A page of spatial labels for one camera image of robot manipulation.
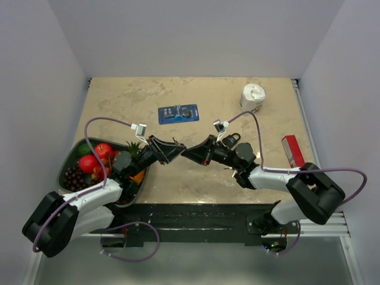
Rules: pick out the yellow red cherries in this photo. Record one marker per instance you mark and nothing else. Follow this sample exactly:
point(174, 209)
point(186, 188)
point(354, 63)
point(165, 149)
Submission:
point(99, 173)

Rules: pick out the dark green fruit tray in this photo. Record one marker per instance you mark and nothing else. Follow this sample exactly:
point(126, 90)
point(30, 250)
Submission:
point(130, 189)

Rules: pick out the brass padlock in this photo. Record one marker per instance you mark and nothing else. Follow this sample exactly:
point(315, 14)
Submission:
point(176, 141)

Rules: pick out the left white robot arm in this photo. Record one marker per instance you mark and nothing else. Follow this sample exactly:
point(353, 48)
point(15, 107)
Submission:
point(58, 219)

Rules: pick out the purple grapes bunch front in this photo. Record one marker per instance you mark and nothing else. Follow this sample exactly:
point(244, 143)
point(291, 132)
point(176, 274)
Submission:
point(122, 202)

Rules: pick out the blue blister card package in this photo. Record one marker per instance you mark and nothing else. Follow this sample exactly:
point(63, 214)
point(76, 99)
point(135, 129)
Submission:
point(178, 114)

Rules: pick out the white paper roll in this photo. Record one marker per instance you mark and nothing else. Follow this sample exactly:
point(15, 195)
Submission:
point(252, 98)

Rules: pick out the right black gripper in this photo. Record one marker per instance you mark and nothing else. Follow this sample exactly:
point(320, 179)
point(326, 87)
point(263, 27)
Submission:
point(201, 153)

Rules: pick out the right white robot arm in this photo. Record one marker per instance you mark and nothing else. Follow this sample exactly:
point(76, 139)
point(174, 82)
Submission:
point(315, 196)

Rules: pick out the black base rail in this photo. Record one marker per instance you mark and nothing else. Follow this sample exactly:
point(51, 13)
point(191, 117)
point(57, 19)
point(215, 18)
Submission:
point(192, 223)

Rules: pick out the red box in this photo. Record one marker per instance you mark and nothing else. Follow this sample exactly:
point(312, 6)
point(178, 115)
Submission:
point(292, 151)

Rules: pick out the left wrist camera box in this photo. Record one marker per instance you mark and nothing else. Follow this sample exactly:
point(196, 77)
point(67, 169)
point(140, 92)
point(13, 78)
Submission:
point(140, 130)

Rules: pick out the black padlock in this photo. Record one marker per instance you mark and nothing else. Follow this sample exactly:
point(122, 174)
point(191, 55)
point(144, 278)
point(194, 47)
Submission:
point(231, 140)

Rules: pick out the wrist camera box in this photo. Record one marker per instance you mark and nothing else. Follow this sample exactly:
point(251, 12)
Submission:
point(220, 127)
point(140, 130)

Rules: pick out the bunch of black keys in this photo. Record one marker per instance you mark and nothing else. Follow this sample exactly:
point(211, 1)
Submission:
point(233, 172)

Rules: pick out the orange spiky fruit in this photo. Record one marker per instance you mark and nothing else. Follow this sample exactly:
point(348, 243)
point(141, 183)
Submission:
point(138, 178)

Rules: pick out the green lime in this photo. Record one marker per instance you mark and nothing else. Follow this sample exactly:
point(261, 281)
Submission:
point(83, 150)

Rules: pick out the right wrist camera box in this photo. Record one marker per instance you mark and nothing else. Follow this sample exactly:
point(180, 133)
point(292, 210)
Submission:
point(220, 127)

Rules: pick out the red apple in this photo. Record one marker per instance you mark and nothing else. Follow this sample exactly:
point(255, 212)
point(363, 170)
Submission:
point(87, 163)
point(103, 150)

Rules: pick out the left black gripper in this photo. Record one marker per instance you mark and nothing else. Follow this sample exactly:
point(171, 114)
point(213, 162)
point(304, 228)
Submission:
point(164, 152)

